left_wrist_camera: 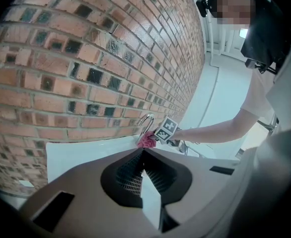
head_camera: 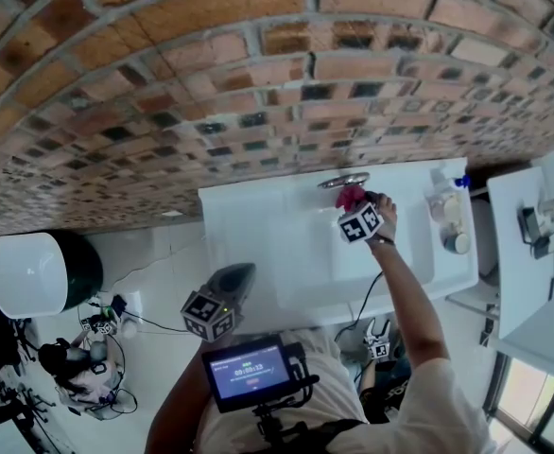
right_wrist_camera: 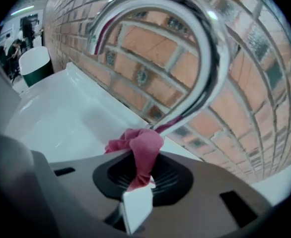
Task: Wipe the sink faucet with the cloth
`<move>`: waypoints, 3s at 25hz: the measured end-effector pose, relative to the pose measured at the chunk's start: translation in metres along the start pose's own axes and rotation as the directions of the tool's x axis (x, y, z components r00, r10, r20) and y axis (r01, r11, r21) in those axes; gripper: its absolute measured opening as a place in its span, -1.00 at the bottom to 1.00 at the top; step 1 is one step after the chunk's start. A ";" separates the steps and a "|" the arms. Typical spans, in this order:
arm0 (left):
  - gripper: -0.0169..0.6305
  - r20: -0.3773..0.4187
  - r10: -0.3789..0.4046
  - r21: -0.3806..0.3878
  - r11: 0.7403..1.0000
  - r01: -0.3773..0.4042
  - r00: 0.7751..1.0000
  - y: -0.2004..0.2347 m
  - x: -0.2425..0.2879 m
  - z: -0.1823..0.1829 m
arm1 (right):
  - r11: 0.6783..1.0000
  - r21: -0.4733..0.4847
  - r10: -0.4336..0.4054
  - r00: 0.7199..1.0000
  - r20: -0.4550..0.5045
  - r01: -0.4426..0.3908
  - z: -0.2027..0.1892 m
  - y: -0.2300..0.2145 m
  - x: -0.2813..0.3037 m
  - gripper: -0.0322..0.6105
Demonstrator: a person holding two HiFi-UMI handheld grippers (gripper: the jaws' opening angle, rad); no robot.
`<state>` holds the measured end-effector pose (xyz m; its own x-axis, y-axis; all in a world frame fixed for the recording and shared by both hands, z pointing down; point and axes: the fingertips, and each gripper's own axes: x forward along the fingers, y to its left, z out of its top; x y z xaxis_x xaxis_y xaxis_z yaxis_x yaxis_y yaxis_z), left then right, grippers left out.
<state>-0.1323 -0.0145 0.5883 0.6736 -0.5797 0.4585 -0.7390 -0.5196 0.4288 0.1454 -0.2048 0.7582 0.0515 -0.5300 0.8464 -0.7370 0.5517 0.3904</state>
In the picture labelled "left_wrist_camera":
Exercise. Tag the pink cloth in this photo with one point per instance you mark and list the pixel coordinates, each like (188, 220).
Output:
(146, 140)

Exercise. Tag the black chest monitor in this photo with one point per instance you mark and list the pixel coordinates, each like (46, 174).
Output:
(267, 33)

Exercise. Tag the white wall plate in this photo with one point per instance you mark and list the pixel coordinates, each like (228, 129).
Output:
(25, 183)

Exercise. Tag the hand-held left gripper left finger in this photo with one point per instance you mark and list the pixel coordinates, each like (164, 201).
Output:
(120, 182)

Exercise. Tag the person's white shirt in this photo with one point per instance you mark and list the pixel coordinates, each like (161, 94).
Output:
(257, 95)

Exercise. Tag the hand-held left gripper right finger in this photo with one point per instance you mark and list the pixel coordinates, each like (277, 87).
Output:
(170, 180)

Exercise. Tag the ceiling light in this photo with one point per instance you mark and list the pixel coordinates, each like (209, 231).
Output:
(242, 33)

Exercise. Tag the chrome faucet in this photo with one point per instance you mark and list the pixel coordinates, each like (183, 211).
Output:
(150, 119)

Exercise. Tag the white sink basin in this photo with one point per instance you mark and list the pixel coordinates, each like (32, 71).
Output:
(86, 155)

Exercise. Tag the person's right forearm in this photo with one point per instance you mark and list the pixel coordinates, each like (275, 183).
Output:
(210, 133)

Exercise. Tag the black head camera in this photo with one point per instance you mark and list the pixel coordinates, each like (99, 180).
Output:
(203, 7)

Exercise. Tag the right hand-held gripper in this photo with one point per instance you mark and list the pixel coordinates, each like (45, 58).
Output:
(166, 130)

